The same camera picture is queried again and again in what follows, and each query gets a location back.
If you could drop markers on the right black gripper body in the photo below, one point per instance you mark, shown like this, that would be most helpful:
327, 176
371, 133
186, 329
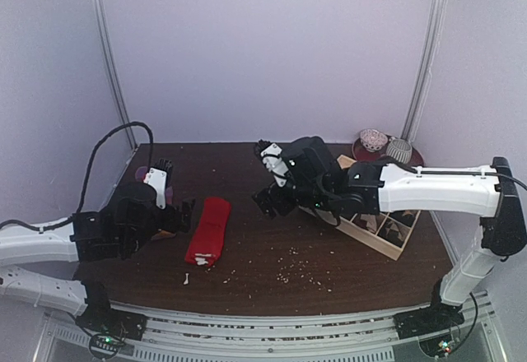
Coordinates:
271, 198

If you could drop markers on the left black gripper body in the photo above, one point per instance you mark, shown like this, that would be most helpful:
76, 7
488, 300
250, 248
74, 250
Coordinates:
172, 224

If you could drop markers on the red sock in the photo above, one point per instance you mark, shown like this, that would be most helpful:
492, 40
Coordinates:
206, 246

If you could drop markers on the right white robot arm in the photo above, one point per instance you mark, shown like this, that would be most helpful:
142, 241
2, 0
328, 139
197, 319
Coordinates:
307, 175

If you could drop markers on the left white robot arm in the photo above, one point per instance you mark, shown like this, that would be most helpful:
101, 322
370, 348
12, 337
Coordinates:
135, 214

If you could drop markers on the purple orange striped sock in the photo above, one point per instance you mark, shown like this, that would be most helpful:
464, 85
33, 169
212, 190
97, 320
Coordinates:
140, 175

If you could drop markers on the patterned white bowl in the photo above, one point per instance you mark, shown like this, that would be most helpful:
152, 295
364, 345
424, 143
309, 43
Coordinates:
373, 140

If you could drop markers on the wooden compartment organiser box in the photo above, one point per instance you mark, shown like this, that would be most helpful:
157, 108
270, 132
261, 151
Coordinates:
386, 233

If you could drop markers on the striped grey cup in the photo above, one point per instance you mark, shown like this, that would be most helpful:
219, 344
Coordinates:
400, 150

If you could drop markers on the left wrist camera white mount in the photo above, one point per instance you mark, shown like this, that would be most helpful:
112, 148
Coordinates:
157, 178

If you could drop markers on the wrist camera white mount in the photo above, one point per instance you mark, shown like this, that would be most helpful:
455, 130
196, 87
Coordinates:
157, 178
275, 165

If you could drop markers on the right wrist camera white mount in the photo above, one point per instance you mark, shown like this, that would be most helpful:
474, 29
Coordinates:
275, 165

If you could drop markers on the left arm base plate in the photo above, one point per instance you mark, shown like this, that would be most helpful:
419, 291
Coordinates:
113, 322

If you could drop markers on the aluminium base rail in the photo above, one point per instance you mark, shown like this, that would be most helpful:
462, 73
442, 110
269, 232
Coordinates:
367, 336

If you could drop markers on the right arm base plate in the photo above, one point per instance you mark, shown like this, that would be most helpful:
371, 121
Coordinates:
419, 322

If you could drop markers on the right aluminium frame post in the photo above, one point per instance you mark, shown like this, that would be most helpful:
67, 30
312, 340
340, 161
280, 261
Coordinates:
423, 79

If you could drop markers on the aluminium frame post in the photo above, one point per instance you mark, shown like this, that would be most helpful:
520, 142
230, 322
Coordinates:
423, 79
109, 62

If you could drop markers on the left aluminium frame post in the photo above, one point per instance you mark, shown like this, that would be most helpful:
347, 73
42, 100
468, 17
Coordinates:
109, 62

